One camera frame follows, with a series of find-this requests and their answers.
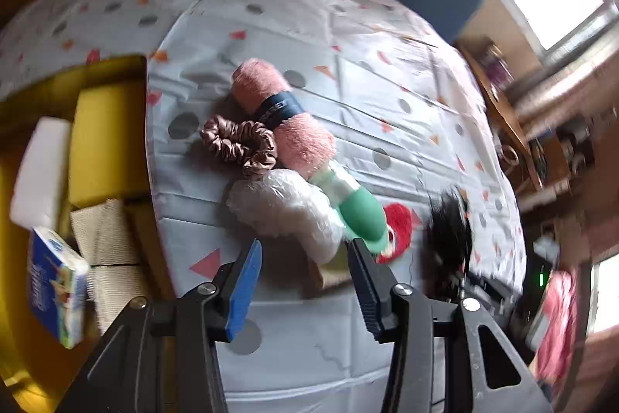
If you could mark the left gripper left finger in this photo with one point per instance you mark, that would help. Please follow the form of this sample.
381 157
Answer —
236 284

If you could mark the red christmas sock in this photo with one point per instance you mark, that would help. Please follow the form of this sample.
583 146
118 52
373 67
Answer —
401 222

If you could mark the white foam sponge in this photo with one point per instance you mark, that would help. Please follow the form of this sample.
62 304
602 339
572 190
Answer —
41 180

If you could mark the yellow sponge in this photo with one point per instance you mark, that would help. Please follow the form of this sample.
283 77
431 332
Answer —
107 157

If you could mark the wooden side table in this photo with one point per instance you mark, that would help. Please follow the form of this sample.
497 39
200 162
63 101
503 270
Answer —
504 117

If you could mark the patterned white tablecloth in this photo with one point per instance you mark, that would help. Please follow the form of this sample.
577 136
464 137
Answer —
409 123

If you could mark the brown satin scrunchie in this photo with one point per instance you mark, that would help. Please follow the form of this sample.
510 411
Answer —
249 144

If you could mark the beige loofah pad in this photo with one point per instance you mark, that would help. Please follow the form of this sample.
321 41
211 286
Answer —
106 243

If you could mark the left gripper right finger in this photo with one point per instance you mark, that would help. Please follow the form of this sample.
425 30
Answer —
384 302

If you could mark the black beaded hair braid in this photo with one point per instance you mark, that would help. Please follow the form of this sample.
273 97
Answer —
449 232

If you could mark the pink towel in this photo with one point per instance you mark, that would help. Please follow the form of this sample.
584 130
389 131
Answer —
303 144

